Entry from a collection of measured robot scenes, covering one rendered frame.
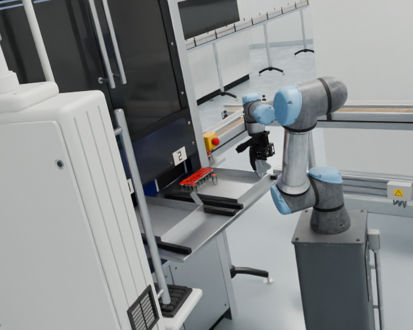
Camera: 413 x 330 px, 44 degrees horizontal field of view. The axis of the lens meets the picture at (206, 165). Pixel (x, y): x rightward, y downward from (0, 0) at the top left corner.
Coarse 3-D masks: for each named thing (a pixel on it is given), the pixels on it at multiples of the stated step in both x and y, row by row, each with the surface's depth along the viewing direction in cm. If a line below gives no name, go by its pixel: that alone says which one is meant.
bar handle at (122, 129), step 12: (120, 120) 129; (120, 132) 129; (132, 156) 133; (132, 168) 134; (132, 180) 135; (144, 204) 138; (144, 216) 139; (144, 228) 140; (156, 252) 143; (156, 264) 144; (156, 276) 146; (168, 300) 149
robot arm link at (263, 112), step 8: (256, 104) 193; (264, 104) 190; (272, 104) 191; (248, 112) 197; (256, 112) 189; (264, 112) 188; (272, 112) 188; (256, 120) 192; (264, 120) 189; (272, 120) 190
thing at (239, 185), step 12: (216, 168) 235; (228, 168) 231; (228, 180) 227; (240, 180) 224; (252, 180) 222; (264, 180) 215; (180, 192) 218; (204, 192) 219; (216, 192) 217; (228, 192) 214; (240, 192) 212; (252, 192) 208
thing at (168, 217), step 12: (156, 204) 217; (168, 204) 212; (180, 204) 208; (192, 204) 203; (156, 216) 206; (168, 216) 204; (180, 216) 202; (192, 216) 196; (156, 228) 196; (168, 228) 194; (180, 228) 190
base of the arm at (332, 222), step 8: (320, 208) 185; (336, 208) 184; (344, 208) 187; (312, 216) 190; (320, 216) 186; (328, 216) 185; (336, 216) 185; (344, 216) 186; (312, 224) 190; (320, 224) 187; (328, 224) 185; (336, 224) 185; (344, 224) 186; (320, 232) 187; (328, 232) 186; (336, 232) 185
